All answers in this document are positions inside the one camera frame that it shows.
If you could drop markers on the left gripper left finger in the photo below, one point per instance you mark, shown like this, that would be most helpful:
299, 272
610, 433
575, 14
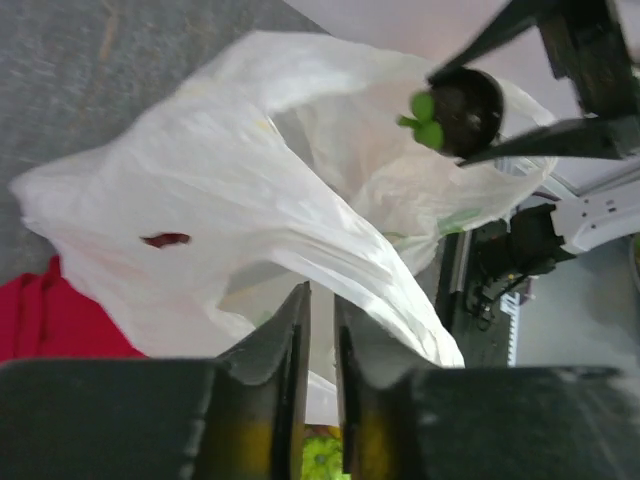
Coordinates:
239, 415

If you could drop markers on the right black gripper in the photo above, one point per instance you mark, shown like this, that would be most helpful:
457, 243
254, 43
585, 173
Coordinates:
585, 44

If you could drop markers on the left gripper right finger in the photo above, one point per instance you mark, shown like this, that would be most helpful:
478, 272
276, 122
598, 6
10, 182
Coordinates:
402, 417

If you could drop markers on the light green fake fruit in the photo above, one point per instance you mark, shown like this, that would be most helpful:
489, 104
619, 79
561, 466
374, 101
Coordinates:
322, 459

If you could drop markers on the white plastic bag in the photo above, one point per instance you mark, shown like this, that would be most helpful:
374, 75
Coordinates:
283, 153

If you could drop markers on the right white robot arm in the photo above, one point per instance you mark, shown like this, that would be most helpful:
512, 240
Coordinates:
563, 230

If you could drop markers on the red cloth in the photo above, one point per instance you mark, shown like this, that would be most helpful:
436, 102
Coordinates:
42, 315

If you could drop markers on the white slotted cable duct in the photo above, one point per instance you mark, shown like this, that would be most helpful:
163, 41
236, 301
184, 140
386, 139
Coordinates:
511, 307

